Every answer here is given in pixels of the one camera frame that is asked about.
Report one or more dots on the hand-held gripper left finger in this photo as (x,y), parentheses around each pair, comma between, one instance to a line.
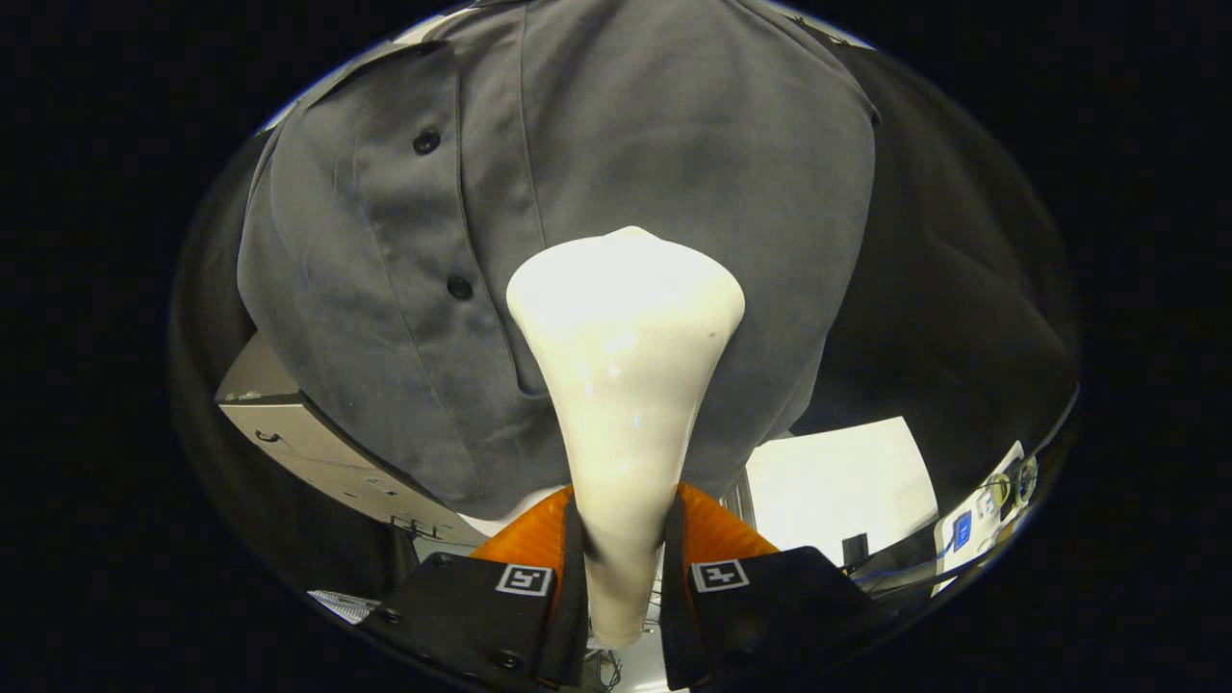
(575,597)

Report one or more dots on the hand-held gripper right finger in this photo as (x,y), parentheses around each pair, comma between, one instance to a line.
(674,597)

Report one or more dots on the white garment steamer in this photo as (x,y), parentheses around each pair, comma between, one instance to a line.
(626,366)

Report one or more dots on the grey button-up shirt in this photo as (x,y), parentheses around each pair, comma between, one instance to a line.
(674,144)

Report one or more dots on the white table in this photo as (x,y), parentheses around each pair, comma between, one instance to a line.
(837,491)

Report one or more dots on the grey drawer cabinet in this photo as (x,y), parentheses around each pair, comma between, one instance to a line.
(318,452)

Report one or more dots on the white power strip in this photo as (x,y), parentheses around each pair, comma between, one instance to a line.
(977,520)

